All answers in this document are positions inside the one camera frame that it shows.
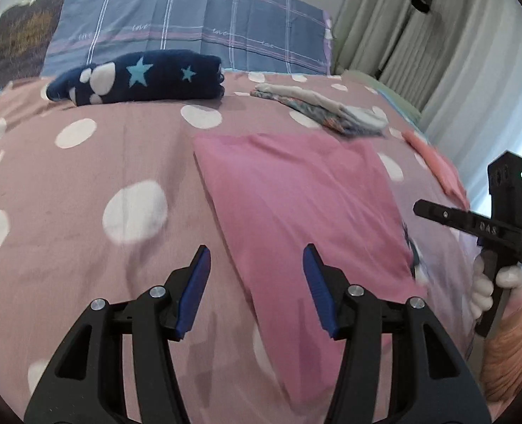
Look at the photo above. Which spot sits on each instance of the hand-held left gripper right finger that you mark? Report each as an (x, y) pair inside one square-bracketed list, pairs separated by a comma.
[(316, 291)]

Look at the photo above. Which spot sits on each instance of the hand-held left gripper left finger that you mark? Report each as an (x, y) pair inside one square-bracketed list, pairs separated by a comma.
[(194, 291)]

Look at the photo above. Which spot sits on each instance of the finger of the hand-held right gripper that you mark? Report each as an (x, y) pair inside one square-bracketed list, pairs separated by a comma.
[(442, 214)]

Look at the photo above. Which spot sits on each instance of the pink garment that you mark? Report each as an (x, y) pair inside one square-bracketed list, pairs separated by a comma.
[(296, 194)]

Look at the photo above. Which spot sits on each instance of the person's right forearm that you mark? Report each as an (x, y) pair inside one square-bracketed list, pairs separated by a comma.
[(512, 353)]

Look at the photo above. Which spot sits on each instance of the person's right hand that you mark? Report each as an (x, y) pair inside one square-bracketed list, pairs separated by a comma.
[(481, 293)]

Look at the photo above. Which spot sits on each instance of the salmon pink cloth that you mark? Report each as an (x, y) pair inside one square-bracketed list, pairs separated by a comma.
[(437, 168)]

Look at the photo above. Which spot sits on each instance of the white sheer curtain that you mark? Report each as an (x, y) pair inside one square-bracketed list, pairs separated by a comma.
[(486, 110)]

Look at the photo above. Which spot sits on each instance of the folded floral patterned garment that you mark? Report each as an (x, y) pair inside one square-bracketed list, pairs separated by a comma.
[(331, 121)]

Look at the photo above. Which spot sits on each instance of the folded grey garment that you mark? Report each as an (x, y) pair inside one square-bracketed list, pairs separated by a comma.
[(323, 99)]

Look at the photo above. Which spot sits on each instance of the mauve polka dot bedsheet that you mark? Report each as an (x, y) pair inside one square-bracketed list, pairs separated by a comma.
[(89, 163)]

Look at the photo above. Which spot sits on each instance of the grey curtain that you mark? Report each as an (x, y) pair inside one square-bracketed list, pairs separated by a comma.
[(375, 17)]

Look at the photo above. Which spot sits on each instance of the black floor lamp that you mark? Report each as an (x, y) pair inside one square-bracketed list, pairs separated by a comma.
[(422, 1)]

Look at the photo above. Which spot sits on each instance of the navy star print fleece garment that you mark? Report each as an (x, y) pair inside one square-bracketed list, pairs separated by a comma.
[(155, 79)]

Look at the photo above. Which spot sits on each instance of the blue plaid pillow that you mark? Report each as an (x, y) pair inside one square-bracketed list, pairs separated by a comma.
[(177, 13)]

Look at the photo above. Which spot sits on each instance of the dark tree print pillow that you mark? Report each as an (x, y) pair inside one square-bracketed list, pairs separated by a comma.
[(18, 35)]

